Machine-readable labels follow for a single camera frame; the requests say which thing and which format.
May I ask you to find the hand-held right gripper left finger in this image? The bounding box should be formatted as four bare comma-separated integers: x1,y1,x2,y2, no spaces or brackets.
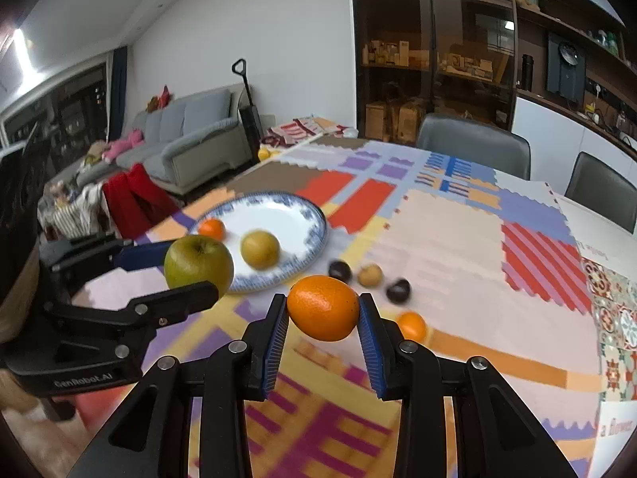
64,293,292,478

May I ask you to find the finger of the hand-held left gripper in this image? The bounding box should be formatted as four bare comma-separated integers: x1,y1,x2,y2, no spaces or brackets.
70,280,220,332
39,236,175,274

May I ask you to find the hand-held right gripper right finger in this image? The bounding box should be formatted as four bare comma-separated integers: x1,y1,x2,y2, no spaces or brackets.
358,293,581,478

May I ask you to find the green apple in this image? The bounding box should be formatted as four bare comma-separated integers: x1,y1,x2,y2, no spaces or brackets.
164,235,235,296

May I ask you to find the small orange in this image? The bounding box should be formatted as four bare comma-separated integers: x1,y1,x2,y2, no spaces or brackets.
198,218,227,242
397,311,429,343

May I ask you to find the large orange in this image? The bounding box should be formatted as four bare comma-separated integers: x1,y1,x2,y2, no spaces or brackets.
287,275,361,343

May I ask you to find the dark plum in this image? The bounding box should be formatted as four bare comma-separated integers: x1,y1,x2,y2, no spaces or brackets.
386,278,412,306
328,259,354,284

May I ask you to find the brown kiwi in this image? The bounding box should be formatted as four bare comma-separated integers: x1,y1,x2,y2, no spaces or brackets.
358,264,384,288

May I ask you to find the blue rimmed white plate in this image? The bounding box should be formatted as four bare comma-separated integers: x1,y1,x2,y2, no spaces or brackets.
188,190,329,294

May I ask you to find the red garment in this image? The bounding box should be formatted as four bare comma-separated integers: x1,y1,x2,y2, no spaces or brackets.
102,163,181,241

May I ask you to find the yellow pear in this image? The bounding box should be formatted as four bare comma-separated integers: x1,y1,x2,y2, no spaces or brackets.
240,229,282,270

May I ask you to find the pink plush toy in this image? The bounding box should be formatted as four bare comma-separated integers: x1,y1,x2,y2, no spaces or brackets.
102,129,146,161

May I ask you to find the grey sofa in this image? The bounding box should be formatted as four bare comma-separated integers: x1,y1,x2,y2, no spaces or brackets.
77,87,256,196

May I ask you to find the colourful patchwork tablecloth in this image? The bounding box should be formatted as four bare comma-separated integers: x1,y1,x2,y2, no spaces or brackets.
74,137,605,478

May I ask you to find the red plush toy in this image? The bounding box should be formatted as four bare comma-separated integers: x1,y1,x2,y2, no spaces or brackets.
145,84,176,113

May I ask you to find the blue curtain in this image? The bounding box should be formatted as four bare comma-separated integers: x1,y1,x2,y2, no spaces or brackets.
109,46,129,141

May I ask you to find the black upright vacuum cleaner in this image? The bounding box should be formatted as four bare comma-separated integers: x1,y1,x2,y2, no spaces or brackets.
232,58,266,154

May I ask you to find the red striped folded cloth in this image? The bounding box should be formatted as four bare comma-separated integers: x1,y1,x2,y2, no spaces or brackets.
263,116,359,149

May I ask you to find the grey dining chair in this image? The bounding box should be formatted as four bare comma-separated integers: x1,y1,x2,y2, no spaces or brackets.
564,151,637,236
415,113,532,181

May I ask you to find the white floral tile tablecloth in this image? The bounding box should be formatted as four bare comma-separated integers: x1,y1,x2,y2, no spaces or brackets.
492,169,637,478

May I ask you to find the dark glass display cabinet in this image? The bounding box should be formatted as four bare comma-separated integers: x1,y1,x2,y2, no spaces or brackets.
349,0,519,149

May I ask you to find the black water dispenser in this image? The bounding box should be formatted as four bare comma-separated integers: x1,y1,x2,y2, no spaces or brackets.
547,31,587,103

